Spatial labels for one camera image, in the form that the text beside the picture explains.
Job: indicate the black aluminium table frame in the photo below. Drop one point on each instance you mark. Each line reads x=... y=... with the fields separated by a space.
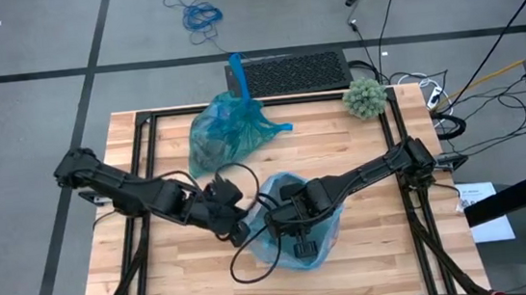
x=414 y=239

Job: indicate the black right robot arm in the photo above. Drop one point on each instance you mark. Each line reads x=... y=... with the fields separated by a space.
x=372 y=171

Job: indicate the white paper sheet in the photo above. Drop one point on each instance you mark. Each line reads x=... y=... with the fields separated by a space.
x=491 y=231

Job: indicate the light blue trash bag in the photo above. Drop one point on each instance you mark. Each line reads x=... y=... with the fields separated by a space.
x=262 y=244

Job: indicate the black perforated computer case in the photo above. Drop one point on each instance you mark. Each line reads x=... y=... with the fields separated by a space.
x=299 y=72

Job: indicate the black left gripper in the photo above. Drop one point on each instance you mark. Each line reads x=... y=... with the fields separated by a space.
x=220 y=205

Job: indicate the white power strip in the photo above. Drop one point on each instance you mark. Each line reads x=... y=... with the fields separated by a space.
x=434 y=97

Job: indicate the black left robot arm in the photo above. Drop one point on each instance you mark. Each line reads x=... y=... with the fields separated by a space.
x=127 y=189

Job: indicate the teal trash bag liner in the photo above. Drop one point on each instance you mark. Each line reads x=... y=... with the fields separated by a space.
x=227 y=131

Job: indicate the dark desk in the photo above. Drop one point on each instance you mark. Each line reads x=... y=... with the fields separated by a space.
x=514 y=196

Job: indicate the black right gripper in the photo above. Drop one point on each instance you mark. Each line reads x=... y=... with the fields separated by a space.
x=298 y=207

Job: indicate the potted green plant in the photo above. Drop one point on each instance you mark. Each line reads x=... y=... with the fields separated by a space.
x=364 y=98

